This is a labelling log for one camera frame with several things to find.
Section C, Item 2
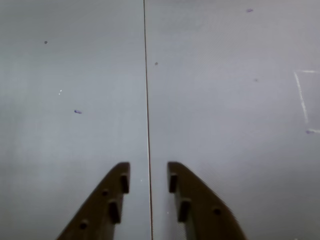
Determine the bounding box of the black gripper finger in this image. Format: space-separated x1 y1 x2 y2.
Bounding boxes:
166 161 249 240
55 161 132 240

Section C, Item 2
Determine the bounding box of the dark gray table mat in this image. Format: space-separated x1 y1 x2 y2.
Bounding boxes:
0 0 153 240
143 0 320 240

